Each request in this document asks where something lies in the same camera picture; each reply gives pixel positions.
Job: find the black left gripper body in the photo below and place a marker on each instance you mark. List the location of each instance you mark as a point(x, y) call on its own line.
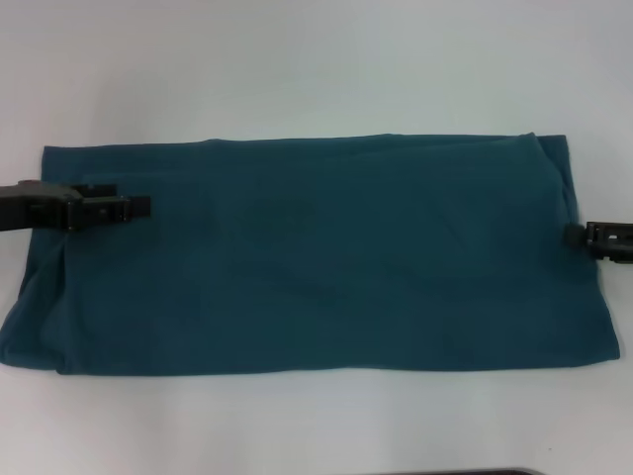
point(34, 207)

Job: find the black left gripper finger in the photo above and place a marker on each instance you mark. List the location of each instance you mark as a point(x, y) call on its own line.
point(116, 210)
point(99, 190)

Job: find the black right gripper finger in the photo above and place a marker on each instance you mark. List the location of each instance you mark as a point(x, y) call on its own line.
point(598, 237)

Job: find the teal T-shirt with beige print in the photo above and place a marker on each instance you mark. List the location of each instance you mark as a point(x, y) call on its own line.
point(321, 257)

